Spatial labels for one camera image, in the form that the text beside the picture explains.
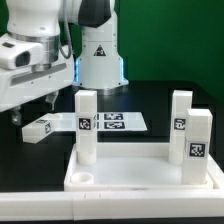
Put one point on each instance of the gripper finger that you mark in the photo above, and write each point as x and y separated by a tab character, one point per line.
51	99
16	115

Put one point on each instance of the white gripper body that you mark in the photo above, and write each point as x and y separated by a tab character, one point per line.
23	85

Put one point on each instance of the white desk top tray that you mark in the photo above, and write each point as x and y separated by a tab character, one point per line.
128	166

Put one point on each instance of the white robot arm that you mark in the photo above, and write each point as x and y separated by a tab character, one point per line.
52	44

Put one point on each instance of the white marker sheet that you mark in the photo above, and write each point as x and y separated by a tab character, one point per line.
106	121

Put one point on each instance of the white L-shaped fence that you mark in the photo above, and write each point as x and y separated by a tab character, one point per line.
133	204

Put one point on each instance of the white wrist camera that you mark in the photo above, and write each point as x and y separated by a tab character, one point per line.
19	54

